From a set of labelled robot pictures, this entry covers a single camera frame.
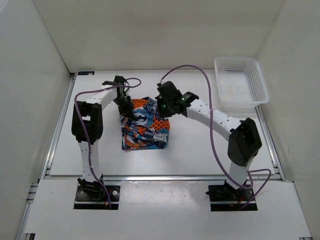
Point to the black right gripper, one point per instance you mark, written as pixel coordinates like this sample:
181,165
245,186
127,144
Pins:
161,113

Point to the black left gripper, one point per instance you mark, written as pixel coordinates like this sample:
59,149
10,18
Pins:
127,112

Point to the colourful patterned shorts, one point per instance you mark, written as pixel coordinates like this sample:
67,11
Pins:
147,130

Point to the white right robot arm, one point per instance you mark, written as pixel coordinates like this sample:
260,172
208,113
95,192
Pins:
243,137

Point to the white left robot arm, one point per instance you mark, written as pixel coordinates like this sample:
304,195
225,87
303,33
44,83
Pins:
87,127

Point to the white plastic mesh basket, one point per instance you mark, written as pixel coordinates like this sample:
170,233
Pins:
240,82

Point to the white front cover board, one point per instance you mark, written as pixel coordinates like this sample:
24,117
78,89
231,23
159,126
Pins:
176,210

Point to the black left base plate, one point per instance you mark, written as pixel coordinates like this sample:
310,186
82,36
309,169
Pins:
84,201

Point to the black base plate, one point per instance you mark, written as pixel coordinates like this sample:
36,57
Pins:
84,201
224,198

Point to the aluminium table frame rail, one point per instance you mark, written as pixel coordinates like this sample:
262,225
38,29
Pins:
188,156

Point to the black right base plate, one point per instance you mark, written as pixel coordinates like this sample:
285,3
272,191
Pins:
224,198

